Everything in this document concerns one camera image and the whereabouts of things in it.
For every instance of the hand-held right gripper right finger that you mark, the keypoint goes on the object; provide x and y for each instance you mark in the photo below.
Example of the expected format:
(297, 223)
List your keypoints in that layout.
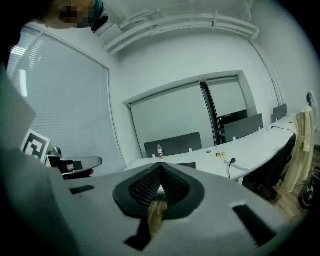
(220, 200)

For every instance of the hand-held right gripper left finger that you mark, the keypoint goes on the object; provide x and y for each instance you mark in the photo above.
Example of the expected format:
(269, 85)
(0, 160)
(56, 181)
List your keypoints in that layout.
(100, 212)

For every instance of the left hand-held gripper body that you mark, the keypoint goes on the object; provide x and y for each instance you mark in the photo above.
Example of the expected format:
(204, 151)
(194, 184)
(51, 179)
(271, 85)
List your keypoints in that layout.
(35, 146)

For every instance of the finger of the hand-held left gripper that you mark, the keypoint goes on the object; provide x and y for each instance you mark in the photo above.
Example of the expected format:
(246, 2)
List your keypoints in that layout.
(87, 161)

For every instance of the white power strip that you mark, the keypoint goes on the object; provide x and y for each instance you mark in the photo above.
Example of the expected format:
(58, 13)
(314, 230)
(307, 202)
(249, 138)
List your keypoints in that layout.
(240, 165)

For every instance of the yellow black tag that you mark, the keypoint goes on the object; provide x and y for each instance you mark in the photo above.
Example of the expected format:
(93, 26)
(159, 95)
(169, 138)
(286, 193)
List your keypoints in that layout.
(221, 155)

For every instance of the white venetian blind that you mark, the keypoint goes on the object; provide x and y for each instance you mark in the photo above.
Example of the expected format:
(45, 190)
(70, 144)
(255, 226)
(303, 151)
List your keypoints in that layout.
(70, 105)

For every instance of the clear water bottle red cap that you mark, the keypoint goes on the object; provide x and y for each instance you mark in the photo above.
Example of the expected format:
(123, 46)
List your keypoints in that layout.
(160, 151)

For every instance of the black white bag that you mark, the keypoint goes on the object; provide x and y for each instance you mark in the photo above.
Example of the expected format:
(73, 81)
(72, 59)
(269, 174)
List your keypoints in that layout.
(311, 186)

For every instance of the cream jacket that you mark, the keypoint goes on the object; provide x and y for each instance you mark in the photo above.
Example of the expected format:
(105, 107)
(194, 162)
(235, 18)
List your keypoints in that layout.
(300, 150)

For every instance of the narrow white roller blind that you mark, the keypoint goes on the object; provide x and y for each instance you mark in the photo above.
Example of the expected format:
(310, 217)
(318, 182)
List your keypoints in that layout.
(225, 97)

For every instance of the person's head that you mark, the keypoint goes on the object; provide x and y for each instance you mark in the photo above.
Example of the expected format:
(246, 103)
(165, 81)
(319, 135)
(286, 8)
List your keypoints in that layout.
(72, 15)

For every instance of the blue face mask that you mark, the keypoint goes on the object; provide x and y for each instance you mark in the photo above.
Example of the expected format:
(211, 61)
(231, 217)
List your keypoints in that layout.
(98, 5)

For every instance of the white ceiling pipes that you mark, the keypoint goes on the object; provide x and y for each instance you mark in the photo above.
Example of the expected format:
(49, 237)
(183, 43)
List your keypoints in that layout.
(175, 25)

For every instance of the black head camera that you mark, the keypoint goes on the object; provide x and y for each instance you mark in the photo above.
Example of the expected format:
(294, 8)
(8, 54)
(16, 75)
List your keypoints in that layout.
(100, 22)

